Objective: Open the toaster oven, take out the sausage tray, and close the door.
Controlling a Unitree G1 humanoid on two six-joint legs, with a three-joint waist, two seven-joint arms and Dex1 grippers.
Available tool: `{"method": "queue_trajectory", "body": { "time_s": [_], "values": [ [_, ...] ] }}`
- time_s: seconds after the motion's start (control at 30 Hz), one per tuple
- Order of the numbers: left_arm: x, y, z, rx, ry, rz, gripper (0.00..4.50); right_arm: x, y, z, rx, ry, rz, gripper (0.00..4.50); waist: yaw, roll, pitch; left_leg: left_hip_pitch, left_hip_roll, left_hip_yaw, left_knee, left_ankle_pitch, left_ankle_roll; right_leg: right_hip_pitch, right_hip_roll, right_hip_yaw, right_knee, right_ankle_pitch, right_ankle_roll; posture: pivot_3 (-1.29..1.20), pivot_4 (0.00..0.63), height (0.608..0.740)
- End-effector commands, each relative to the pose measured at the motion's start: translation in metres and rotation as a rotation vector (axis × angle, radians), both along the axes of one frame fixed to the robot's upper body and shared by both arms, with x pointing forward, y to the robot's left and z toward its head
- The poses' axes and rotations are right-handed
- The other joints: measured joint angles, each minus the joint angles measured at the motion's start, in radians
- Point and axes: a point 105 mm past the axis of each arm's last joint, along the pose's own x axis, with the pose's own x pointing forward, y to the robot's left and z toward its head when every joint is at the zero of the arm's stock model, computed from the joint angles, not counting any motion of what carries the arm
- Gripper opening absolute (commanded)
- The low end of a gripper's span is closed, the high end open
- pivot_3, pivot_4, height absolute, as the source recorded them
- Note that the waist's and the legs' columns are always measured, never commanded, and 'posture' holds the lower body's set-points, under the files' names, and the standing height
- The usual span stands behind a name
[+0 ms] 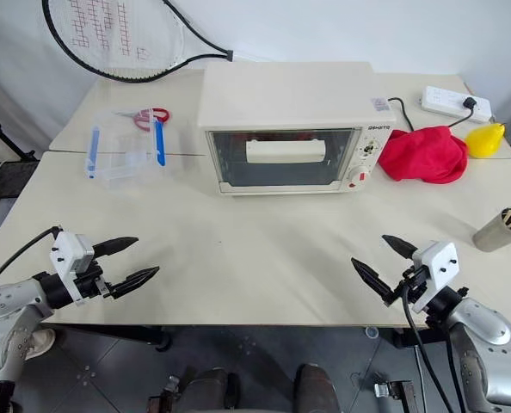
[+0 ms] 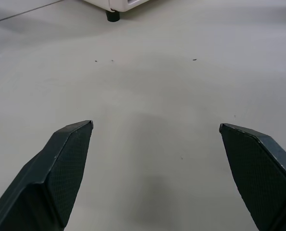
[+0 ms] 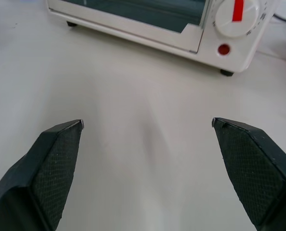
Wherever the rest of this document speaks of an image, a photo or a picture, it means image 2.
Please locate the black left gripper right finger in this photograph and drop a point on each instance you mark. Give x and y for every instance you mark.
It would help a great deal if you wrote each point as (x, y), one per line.
(258, 173)

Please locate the white appliance with black foot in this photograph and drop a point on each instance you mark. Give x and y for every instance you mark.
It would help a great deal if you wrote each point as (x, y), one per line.
(119, 7)

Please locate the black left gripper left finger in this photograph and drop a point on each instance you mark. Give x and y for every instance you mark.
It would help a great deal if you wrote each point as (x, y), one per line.
(44, 180)

